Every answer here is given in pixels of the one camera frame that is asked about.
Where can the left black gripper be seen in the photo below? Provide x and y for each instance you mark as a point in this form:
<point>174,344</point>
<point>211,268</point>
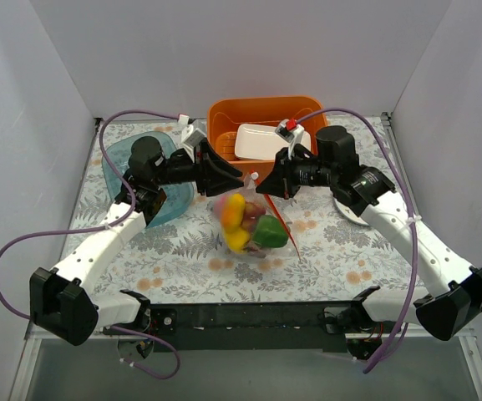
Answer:
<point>201,168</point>

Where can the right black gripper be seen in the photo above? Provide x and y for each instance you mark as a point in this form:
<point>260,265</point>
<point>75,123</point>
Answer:
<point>286,173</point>

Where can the clear zip top bag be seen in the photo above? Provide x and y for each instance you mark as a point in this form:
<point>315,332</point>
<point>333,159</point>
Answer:
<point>248,191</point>

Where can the green fake bell pepper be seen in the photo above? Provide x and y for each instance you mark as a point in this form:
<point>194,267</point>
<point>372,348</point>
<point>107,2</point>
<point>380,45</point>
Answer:
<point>269,233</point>

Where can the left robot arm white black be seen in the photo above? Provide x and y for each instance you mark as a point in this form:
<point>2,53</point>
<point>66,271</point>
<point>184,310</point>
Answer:
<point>60,298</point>

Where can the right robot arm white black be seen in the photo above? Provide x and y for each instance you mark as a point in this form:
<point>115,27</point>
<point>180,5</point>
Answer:
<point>452,292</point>

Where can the pink fake peach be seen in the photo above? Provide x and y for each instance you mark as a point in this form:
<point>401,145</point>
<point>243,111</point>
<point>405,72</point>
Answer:
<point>218,206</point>

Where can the red fake strawberries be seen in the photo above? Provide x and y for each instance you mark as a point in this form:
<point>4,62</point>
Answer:
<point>253,211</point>

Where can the yellow fake bell pepper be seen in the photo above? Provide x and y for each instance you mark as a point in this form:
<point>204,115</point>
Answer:
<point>235,236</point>

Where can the white rectangular tray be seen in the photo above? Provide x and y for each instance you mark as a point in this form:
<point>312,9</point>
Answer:
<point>257,142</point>

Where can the orange plastic bin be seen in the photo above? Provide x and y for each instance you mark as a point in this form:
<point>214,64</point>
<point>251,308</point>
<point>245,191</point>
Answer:
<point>225,116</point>

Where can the watermelon pattern round plate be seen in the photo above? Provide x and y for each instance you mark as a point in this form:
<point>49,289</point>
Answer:
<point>348,214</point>

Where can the floral table mat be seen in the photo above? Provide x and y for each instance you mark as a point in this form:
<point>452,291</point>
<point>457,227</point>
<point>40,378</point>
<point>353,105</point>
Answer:
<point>186,260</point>

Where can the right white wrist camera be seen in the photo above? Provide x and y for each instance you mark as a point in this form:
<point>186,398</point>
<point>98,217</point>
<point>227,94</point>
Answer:
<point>294,134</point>

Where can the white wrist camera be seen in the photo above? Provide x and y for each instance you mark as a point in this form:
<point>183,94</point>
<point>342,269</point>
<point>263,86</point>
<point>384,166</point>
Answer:
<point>294,134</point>
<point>192,135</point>

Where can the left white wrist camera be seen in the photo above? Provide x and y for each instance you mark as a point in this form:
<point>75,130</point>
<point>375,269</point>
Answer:
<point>192,135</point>

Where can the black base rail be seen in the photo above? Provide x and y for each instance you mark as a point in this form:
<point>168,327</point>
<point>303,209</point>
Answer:
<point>261,325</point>

